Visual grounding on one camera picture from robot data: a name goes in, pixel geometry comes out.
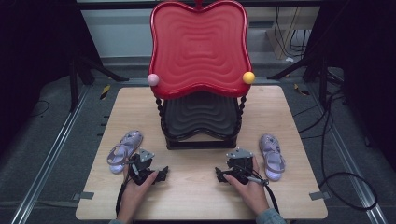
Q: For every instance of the metal floor rail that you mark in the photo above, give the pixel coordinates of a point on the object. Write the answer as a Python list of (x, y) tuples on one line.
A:
[(351, 161), (46, 161)]

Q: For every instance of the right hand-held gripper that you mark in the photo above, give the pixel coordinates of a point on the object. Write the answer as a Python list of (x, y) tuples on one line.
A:
[(239, 154)]

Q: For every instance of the person's left hand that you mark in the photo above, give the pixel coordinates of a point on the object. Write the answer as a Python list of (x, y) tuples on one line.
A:
[(134, 196)]

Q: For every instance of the black metal stand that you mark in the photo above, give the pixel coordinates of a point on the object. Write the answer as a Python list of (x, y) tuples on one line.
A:
[(73, 81), (322, 81)]

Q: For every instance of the yellow and black tape piece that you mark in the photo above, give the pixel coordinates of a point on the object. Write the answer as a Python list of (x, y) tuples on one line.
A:
[(105, 92), (300, 89)]

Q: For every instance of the grey tape piece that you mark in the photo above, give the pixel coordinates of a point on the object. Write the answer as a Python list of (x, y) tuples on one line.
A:
[(84, 195), (319, 195)]

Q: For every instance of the dark curtain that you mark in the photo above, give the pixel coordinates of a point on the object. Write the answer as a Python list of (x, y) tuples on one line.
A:
[(34, 46), (364, 46)]

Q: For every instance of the person's right hand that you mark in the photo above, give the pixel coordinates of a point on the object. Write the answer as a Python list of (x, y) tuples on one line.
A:
[(252, 194)]

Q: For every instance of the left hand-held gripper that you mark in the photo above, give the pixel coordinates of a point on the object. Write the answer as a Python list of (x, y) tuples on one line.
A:
[(145, 155)]

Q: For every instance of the purple sandal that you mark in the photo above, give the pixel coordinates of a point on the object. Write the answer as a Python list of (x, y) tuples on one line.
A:
[(273, 158), (124, 149)]

